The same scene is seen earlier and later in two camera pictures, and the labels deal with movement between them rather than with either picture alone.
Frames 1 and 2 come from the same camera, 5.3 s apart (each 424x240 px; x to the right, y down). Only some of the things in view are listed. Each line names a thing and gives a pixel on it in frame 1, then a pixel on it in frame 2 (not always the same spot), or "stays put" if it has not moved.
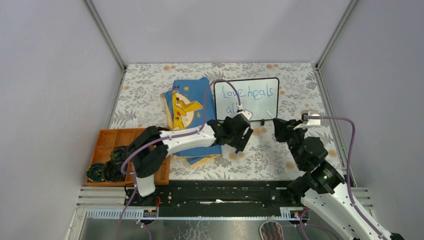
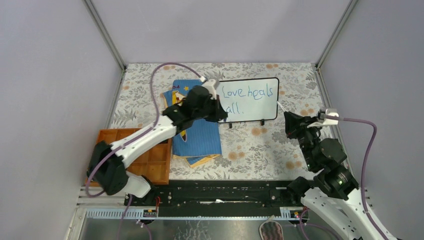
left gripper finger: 235,141 → 214,114
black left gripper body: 240,132 → 209,103
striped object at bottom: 270,230 stays put
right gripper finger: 281,130 → 292,124
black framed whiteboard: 259,96 stays put
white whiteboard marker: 270,115 → 279,104
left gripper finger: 244,142 → 221,113
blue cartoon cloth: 186,105 stays put
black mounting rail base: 192,195 stays put
